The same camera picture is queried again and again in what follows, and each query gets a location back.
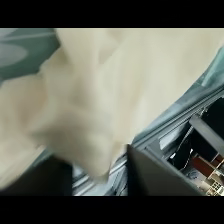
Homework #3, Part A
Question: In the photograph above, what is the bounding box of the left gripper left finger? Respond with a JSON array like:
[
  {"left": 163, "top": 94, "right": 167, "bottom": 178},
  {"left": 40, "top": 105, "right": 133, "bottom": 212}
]
[{"left": 0, "top": 155, "right": 74, "bottom": 197}]

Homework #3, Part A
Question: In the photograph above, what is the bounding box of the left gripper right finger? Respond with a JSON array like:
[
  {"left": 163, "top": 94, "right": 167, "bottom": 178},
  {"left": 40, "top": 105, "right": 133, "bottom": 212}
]
[{"left": 126, "top": 143, "right": 205, "bottom": 197}]

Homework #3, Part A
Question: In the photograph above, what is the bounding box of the cream shirt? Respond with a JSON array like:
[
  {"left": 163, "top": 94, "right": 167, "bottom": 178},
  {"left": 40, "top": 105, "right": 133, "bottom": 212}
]
[{"left": 0, "top": 28, "right": 224, "bottom": 190}]

